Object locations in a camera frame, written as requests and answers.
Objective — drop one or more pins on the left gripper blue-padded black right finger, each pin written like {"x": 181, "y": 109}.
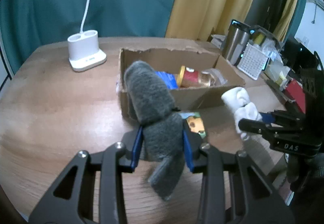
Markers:
{"x": 233, "y": 189}

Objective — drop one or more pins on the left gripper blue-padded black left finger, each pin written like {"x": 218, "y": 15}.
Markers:
{"x": 70, "y": 197}

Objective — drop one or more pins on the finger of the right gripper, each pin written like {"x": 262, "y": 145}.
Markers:
{"x": 283, "y": 118}
{"x": 257, "y": 127}

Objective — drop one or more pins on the white sock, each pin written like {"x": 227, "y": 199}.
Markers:
{"x": 237, "y": 101}

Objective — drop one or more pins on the blue tissue pack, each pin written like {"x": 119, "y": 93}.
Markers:
{"x": 168, "y": 79}

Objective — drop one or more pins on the grey sock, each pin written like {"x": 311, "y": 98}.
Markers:
{"x": 153, "y": 106}

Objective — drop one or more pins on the red box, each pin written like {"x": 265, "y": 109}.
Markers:
{"x": 295, "y": 92}

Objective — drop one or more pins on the white perforated basket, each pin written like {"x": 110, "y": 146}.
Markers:
{"x": 252, "y": 62}

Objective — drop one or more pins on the cartoon printed card packet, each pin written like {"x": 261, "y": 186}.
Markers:
{"x": 195, "y": 122}

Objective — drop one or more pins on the yellow tape roll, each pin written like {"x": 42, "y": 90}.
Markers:
{"x": 258, "y": 38}

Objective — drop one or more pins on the stainless steel tumbler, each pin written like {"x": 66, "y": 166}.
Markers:
{"x": 235, "y": 41}

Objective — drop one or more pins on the red yellow-lidded snack jar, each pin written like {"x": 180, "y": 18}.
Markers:
{"x": 188, "y": 77}

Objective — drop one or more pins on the brown cardboard box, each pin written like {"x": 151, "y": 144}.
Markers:
{"x": 170, "y": 60}

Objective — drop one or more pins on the white charging stand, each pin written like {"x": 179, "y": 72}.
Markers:
{"x": 84, "y": 51}

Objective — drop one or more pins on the teal curtain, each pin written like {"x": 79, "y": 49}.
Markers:
{"x": 29, "y": 24}

